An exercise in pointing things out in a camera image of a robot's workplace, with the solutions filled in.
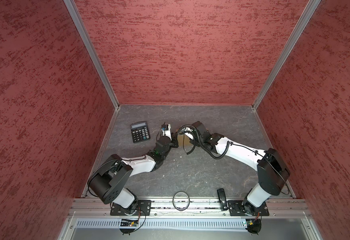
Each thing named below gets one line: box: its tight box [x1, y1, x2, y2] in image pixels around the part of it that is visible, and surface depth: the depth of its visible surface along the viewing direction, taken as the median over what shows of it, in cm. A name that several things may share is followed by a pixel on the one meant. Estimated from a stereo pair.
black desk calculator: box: [130, 121, 151, 144], surface depth 105 cm
